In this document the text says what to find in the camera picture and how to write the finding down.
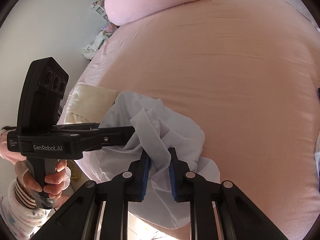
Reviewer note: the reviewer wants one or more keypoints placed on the person's left hand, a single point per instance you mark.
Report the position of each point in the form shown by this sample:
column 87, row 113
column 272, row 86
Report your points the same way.
column 56, row 180

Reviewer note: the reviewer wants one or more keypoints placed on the white rack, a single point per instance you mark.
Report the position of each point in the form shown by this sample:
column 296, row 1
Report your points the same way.
column 100, row 11

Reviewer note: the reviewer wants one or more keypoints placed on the bed with pink sheet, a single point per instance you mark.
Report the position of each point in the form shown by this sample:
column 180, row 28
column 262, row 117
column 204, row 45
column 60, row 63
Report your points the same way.
column 225, row 80

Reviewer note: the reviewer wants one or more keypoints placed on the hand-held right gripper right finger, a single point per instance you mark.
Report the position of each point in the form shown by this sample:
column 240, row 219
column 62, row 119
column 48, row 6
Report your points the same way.
column 172, row 177

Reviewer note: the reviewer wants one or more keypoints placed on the white collared shirt navy cuffs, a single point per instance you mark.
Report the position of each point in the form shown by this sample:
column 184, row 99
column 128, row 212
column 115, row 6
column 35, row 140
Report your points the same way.
column 175, row 130

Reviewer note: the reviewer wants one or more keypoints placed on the pink fleece cloth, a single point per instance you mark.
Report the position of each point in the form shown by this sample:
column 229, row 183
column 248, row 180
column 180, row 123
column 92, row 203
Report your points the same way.
column 8, row 147

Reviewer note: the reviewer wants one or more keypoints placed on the cream folded cloth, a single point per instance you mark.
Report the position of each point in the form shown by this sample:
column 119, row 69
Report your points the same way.
column 90, row 102

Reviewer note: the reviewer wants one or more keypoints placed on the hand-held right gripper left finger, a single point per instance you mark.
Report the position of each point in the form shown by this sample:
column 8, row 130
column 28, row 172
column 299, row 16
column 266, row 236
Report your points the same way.
column 145, row 177

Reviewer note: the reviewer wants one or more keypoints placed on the pink rolled quilt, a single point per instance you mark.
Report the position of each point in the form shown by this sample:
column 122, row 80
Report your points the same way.
column 155, row 0

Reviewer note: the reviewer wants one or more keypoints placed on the pile of white clothes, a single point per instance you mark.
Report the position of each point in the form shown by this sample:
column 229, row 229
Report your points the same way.
column 96, row 45

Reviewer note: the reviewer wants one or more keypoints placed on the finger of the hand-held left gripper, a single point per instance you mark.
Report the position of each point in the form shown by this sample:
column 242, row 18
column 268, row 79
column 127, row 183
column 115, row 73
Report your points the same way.
column 80, row 127
column 112, row 136

